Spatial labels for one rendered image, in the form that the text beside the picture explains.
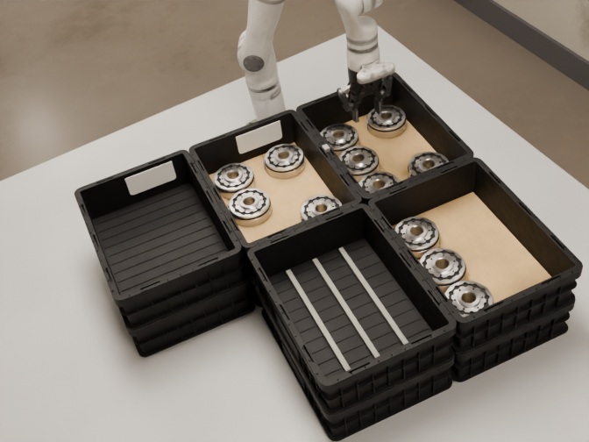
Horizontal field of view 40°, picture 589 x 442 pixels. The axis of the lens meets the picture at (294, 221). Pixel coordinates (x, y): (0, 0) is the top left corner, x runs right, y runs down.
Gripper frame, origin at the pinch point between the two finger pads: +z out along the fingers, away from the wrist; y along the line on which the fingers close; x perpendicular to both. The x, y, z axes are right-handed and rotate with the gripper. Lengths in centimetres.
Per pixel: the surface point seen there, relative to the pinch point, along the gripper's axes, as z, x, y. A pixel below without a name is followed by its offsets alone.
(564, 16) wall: 74, -96, -141
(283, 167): 14.6, -7.9, 20.6
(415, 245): 14.7, 31.8, 5.1
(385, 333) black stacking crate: 18, 48, 22
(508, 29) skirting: 96, -127, -136
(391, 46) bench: 30, -60, -39
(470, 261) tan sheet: 17.7, 40.0, -4.3
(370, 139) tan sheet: 17.4, -8.6, -4.7
